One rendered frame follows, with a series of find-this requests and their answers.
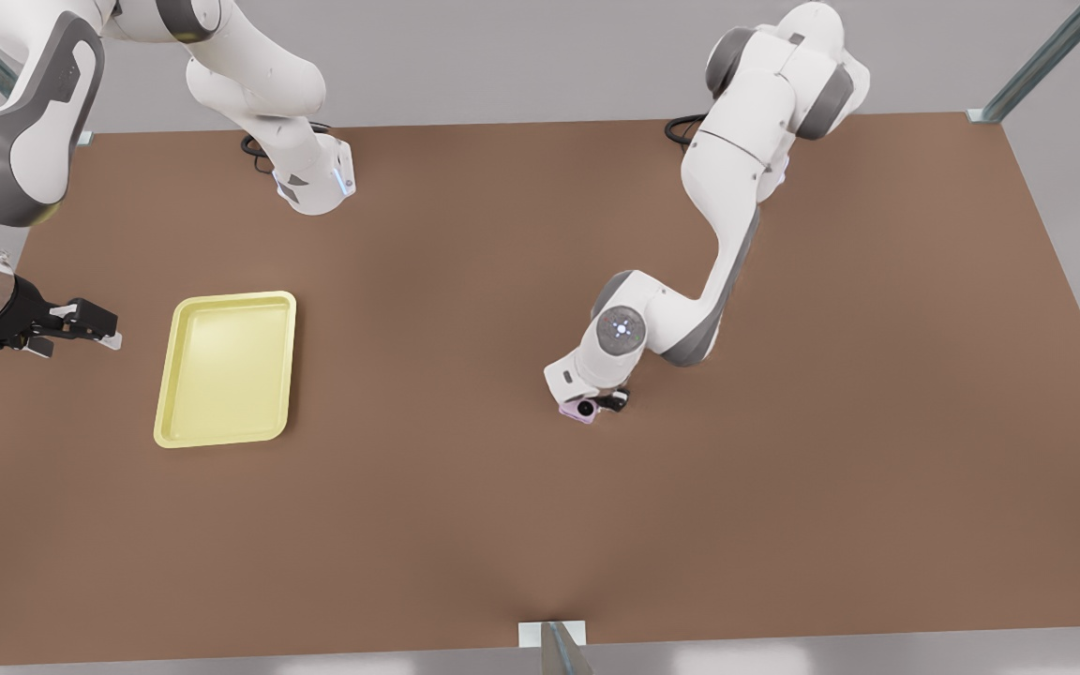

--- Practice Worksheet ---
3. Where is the black cable loop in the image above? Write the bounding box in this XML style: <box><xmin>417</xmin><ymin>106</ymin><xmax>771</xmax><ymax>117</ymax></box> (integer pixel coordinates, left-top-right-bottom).
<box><xmin>663</xmin><ymin>113</ymin><xmax>710</xmax><ymax>147</ymax></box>
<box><xmin>239</xmin><ymin>120</ymin><xmax>333</xmax><ymax>176</ymax></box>

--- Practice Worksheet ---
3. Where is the pale yellow rectangular tray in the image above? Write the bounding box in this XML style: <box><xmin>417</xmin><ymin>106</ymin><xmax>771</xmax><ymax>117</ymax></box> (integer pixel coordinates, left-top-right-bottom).
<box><xmin>153</xmin><ymin>290</ymin><xmax>298</xmax><ymax>450</ymax></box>

